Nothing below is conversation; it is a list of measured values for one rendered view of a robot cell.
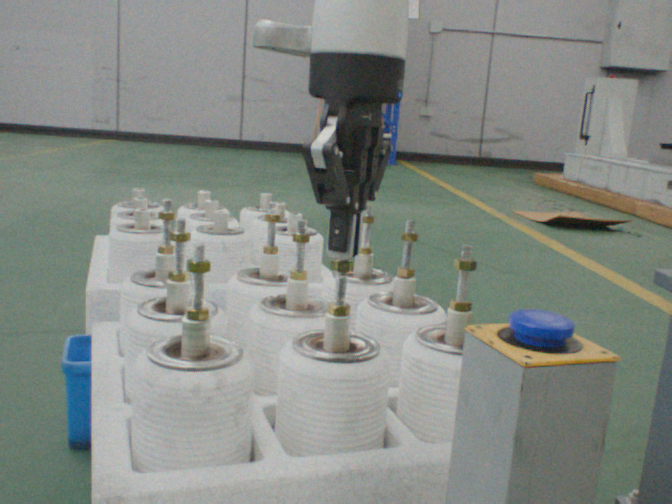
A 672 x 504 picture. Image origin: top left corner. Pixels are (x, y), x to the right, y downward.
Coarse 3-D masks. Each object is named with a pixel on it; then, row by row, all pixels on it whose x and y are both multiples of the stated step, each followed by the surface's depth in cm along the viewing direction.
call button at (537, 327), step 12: (516, 312) 45; (528, 312) 45; (540, 312) 45; (552, 312) 45; (516, 324) 43; (528, 324) 43; (540, 324) 42; (552, 324) 43; (564, 324) 43; (516, 336) 44; (528, 336) 43; (540, 336) 42; (552, 336) 42; (564, 336) 42
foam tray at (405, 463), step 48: (96, 336) 78; (96, 384) 65; (96, 432) 56; (96, 480) 49; (144, 480) 49; (192, 480) 50; (240, 480) 50; (288, 480) 51; (336, 480) 53; (384, 480) 54; (432, 480) 56
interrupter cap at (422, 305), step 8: (376, 296) 75; (384, 296) 75; (392, 296) 76; (416, 296) 76; (368, 304) 73; (376, 304) 72; (384, 304) 72; (392, 304) 74; (416, 304) 74; (424, 304) 74; (432, 304) 74; (392, 312) 70; (400, 312) 70; (408, 312) 70; (416, 312) 70; (424, 312) 71; (432, 312) 71
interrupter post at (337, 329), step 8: (328, 320) 58; (336, 320) 57; (344, 320) 57; (328, 328) 58; (336, 328) 57; (344, 328) 58; (328, 336) 58; (336, 336) 58; (344, 336) 58; (328, 344) 58; (336, 344) 58; (344, 344) 58
